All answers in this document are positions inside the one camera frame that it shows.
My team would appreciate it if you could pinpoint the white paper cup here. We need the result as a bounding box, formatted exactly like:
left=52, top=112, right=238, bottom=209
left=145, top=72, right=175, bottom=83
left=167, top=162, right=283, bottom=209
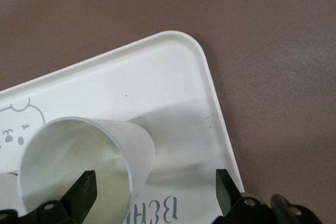
left=17, top=116, right=155, bottom=224

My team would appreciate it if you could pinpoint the brown table cover mat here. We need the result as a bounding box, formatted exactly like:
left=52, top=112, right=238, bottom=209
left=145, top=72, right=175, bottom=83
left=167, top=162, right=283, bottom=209
left=0, top=0, right=336, bottom=224

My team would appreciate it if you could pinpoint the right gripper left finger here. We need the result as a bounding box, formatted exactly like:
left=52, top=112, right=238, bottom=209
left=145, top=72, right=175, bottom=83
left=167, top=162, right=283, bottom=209
left=0, top=170, right=98, bottom=224

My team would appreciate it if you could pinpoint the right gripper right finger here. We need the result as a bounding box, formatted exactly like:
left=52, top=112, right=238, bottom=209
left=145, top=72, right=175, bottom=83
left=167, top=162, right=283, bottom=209
left=215, top=168, right=320, bottom=224

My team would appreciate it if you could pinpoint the cream bear print tray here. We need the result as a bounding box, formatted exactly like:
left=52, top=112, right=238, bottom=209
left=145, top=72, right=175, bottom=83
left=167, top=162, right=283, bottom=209
left=0, top=30, right=246, bottom=224

